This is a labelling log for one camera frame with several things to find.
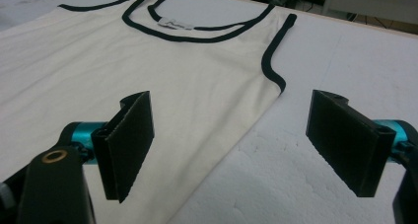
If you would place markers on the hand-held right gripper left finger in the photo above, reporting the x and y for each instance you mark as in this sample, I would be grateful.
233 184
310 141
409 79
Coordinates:
128 141

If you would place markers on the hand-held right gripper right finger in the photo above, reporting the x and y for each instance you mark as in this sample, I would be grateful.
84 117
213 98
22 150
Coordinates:
348 141

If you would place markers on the white tank top black trim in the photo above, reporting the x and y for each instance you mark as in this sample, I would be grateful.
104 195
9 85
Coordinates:
131 69

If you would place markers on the white foam mat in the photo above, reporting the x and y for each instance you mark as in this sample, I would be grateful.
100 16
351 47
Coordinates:
328 69

